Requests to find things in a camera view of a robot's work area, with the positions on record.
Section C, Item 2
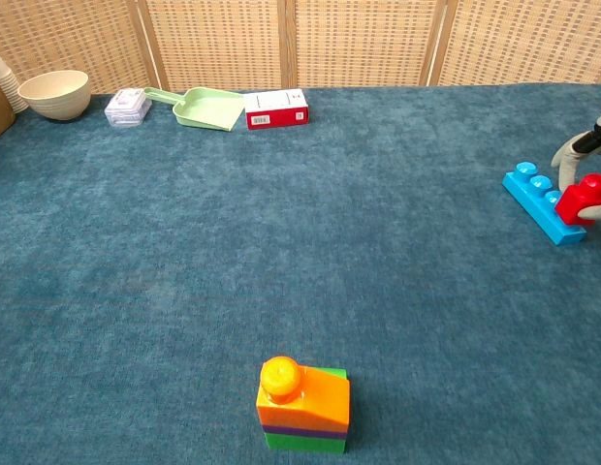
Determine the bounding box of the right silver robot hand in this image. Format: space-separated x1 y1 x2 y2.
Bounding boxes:
551 111 601 223

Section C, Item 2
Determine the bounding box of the small red building block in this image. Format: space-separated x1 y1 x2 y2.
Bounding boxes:
554 172 601 228

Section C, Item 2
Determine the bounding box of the long blue building block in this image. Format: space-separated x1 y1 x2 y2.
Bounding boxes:
501 161 588 247

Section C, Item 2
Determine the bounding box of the wicker folding screen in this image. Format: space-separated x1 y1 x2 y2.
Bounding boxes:
0 0 601 96

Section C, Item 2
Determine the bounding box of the red and white carton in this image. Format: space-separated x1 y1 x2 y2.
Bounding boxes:
242 88 310 131

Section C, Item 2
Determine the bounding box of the orange sloped building block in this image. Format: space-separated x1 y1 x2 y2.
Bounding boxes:
255 356 352 432

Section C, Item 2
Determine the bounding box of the light green plastic dustpan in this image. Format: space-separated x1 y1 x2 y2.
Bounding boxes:
142 86 246 133

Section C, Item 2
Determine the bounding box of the thin purple building block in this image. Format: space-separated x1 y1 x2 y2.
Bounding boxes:
261 422 349 442

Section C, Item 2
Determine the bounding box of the clear plastic lidded box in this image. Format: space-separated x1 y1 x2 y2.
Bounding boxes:
104 88 153 129

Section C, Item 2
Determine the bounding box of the beige ribbed bowl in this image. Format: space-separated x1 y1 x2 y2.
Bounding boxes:
17 70 93 122

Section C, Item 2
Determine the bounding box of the stack of paper cups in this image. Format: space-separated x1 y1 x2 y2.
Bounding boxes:
0 46 29 114

